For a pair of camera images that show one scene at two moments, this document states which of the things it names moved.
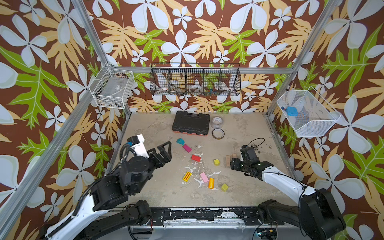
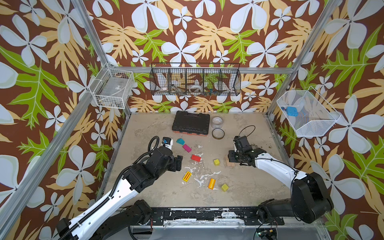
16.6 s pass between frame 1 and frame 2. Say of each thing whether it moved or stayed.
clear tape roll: stayed
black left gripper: moved
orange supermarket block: stayed
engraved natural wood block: stayed
